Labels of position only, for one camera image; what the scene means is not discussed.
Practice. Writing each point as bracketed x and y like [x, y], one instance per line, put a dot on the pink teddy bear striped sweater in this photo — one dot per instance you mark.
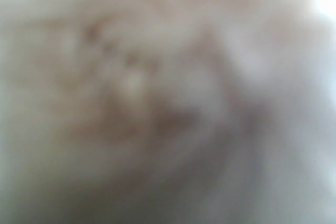
[167, 111]

